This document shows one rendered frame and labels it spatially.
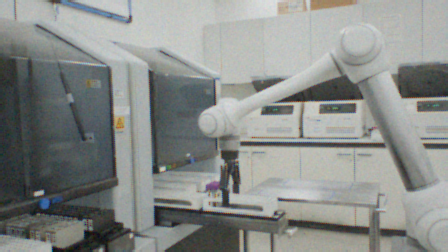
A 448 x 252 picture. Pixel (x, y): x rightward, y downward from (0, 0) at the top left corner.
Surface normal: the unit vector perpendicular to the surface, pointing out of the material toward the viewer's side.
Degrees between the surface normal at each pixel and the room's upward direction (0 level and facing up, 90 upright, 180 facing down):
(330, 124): 90
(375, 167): 90
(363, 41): 85
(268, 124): 90
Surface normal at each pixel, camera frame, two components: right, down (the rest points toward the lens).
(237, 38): -0.42, 0.06
